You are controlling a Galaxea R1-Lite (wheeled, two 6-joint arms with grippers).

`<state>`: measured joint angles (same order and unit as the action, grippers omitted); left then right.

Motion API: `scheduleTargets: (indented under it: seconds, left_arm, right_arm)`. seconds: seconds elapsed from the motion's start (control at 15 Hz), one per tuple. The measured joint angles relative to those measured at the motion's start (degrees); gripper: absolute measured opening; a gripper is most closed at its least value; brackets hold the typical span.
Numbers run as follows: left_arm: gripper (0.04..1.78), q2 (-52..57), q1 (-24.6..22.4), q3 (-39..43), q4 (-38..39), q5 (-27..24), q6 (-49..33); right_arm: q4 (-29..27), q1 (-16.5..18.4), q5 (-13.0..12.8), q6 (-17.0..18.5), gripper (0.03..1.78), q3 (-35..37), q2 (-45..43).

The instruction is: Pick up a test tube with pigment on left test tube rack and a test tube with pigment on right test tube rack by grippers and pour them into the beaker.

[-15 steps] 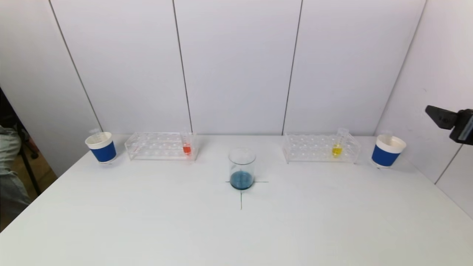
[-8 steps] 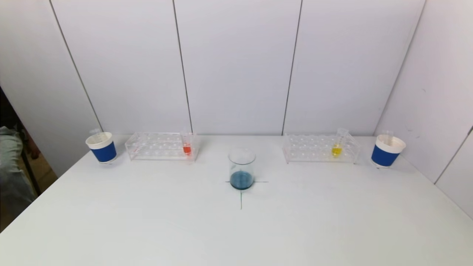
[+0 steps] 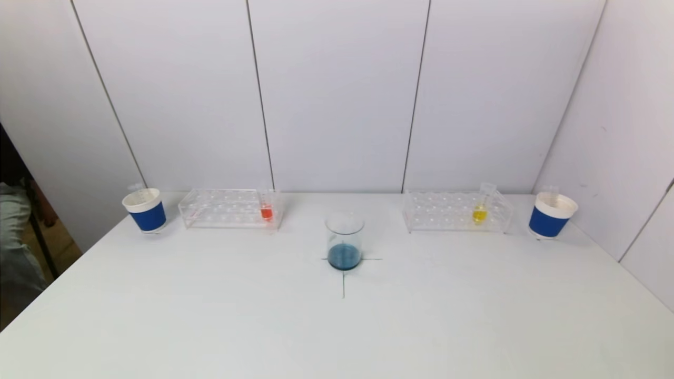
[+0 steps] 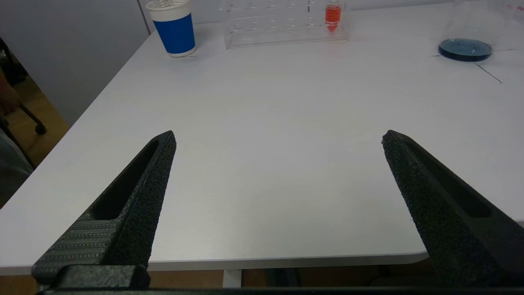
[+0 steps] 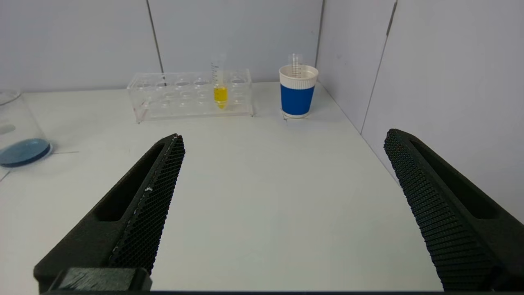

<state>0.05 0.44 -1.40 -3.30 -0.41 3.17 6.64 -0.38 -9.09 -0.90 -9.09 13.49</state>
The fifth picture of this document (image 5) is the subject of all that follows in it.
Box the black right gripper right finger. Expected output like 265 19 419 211
383 128 524 292

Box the clear acrylic test tube rack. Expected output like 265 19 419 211
126 68 254 124

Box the red pigment test tube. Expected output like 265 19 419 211
288 53 304 79

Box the clear glass beaker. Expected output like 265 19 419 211
0 90 53 169

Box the blue white paper cup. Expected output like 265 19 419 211
279 64 319 120

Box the yellow pigment test tube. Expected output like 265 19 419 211
210 57 228 110

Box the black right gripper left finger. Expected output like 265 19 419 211
34 133 186 292

